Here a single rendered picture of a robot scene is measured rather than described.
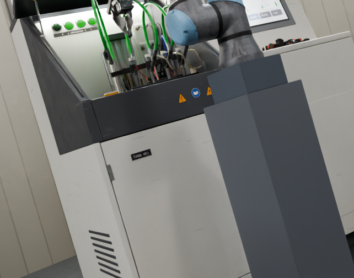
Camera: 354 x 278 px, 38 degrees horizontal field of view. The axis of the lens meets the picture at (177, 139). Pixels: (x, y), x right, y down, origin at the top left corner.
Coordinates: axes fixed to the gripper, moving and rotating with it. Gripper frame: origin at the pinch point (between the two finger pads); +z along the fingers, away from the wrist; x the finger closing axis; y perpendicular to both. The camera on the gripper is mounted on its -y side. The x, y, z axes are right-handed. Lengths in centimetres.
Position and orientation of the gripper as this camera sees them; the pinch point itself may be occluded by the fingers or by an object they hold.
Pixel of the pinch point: (127, 32)
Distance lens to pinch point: 226.5
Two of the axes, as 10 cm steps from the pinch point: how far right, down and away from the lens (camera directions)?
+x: 8.6, -2.6, 4.3
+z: 2.8, 9.6, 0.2
